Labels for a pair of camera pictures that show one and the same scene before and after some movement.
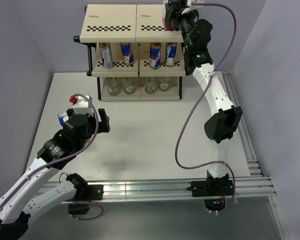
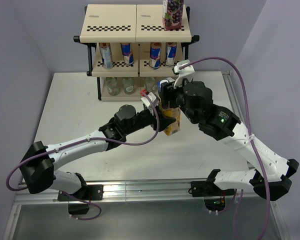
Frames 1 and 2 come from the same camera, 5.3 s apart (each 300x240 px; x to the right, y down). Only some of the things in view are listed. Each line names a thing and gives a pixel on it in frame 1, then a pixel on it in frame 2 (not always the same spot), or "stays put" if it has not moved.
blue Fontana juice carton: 63,117 to 173,112
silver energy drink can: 106,55 stays put
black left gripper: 104,124 to 163,121
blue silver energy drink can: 155,48 stays put
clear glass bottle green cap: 128,85 stays put
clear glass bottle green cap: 112,86 stays put
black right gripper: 171,12 to 167,89
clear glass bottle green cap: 150,87 stays put
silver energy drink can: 128,55 stays put
